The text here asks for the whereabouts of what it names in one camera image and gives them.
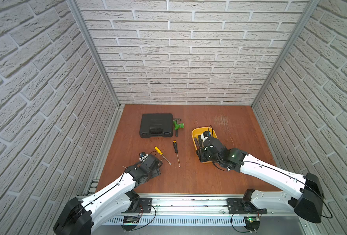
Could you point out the aluminium frame post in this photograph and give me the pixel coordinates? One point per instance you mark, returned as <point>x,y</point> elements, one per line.
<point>304,18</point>
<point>77,14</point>

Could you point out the controller board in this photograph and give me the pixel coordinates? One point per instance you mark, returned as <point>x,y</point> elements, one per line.
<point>129,223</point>
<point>252,224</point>

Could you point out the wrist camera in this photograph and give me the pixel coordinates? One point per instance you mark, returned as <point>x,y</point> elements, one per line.
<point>205,135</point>
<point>142,156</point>

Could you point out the right controller board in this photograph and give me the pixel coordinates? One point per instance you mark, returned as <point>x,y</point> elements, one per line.
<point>252,224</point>

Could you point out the yellow plastic storage box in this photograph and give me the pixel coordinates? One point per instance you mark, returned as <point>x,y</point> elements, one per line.
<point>203,158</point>

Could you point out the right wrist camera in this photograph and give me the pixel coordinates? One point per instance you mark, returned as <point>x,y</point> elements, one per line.
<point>205,135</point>

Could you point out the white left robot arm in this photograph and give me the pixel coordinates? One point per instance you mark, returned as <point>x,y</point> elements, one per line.
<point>82,217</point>

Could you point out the black yellow-capped screwdriver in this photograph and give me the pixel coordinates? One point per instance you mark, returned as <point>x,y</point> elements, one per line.
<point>176,151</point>

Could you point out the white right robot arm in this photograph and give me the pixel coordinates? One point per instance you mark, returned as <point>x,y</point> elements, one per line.
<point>301,194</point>

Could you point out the black plastic tool case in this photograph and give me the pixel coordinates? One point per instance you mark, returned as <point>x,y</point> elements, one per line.
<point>156,125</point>

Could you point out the left controller board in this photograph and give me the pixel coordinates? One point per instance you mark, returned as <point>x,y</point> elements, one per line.
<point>129,223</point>

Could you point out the aluminium frame post right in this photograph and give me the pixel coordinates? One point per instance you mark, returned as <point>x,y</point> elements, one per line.
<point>304,18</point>

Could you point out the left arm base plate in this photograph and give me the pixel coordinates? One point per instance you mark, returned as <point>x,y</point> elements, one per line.
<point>144,205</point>

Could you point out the yellow transparent handle screwdriver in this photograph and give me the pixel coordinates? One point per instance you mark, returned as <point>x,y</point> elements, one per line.
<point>161,153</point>

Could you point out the dark red handle screwdriver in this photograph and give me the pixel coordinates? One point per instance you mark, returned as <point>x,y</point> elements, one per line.
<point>196,143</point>

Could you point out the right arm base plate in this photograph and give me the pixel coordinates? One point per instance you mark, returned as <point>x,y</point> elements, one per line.
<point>240,206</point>

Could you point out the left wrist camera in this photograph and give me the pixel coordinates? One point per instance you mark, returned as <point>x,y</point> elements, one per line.
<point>142,156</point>

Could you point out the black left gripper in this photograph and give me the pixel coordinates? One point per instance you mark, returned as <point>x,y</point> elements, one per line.
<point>153,161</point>

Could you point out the aluminium front rail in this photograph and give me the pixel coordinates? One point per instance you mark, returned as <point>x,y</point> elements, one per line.
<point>197,205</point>

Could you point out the aluminium frame post left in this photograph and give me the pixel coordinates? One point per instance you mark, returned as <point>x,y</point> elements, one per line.
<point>77,14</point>

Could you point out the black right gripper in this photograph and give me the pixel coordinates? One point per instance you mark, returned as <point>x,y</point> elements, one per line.
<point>200,154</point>

